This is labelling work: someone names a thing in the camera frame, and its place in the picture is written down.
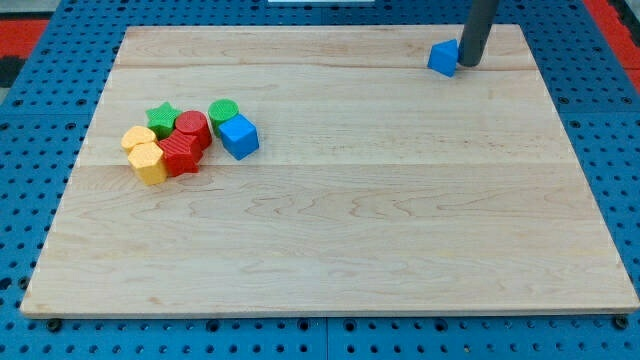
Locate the blue cube block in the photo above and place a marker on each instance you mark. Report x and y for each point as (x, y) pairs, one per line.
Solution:
(239, 136)

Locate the blue triangle block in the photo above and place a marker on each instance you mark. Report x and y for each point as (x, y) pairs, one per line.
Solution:
(443, 57)

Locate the light wooden board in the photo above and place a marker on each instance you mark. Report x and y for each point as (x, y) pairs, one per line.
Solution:
(380, 188)

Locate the green cylinder block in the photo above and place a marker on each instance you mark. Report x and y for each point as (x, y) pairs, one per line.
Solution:
(221, 111)

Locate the red cylinder block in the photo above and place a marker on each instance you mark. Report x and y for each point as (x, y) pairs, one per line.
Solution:
(195, 123)

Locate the red star block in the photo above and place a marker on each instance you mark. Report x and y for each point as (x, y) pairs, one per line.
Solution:
(181, 153)

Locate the green star block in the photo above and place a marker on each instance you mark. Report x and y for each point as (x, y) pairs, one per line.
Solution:
(161, 120)

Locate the yellow hexagon block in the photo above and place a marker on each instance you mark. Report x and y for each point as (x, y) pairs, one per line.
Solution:
(147, 162)

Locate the yellow heart block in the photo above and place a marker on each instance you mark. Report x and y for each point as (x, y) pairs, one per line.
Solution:
(137, 135)

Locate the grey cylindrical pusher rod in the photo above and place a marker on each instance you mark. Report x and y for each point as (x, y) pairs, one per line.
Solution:
(476, 31)

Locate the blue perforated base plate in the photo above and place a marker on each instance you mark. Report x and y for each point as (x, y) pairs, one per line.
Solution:
(47, 112)

